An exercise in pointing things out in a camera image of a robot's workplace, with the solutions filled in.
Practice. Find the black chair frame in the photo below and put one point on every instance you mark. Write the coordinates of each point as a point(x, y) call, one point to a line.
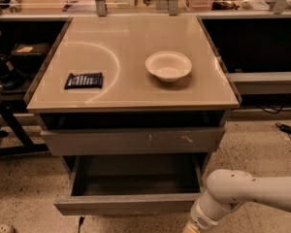
point(8, 110)

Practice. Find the dark blue snack packet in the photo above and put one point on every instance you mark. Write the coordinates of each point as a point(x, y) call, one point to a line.
point(87, 80)

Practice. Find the grey top drawer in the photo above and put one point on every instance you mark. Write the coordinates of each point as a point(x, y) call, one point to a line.
point(133, 140)

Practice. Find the white perforated shoe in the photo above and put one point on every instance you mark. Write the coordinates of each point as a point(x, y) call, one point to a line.
point(5, 228)

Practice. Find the grey drawer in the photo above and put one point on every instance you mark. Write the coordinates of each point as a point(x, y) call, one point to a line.
point(132, 185)
point(133, 140)

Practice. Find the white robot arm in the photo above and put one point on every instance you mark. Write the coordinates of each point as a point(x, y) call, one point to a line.
point(226, 190)

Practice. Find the black power adapter on floor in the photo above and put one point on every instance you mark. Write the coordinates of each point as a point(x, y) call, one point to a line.
point(284, 128)

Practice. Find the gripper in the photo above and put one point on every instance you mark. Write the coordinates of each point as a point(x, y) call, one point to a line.
point(200, 219)

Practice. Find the white bowl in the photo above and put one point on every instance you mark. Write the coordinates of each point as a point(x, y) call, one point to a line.
point(168, 66)

